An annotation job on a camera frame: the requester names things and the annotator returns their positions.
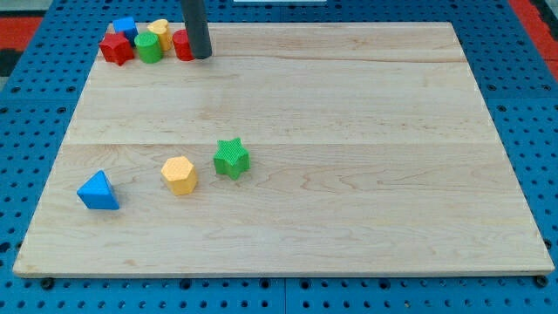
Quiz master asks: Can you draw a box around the light wooden board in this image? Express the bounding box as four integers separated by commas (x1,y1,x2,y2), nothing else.
13,23,555,278

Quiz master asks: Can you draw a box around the green star block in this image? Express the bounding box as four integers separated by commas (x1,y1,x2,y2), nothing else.
214,138,250,181

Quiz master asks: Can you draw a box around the yellow hexagon block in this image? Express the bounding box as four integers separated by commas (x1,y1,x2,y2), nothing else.
160,156,198,195

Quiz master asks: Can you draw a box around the red cylinder block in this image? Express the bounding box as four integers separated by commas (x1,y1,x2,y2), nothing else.
172,30,194,61

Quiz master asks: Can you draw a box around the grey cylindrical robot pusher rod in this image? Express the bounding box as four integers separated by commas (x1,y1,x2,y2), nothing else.
180,0,213,59

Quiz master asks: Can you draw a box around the green cylinder block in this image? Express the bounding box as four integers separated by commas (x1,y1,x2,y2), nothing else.
134,31,163,64

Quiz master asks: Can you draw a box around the yellow heart block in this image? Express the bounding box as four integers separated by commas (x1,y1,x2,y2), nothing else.
147,18,173,51

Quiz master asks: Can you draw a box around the blue triangle block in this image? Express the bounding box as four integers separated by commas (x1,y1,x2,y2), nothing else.
77,170,119,210

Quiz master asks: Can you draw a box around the red star block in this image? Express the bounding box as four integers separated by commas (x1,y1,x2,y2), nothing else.
99,32,134,65

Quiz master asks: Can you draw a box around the blue cube block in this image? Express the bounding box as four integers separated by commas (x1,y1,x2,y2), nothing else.
112,17,138,47

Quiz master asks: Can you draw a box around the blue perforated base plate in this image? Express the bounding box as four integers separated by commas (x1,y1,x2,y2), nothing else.
1,1,557,313

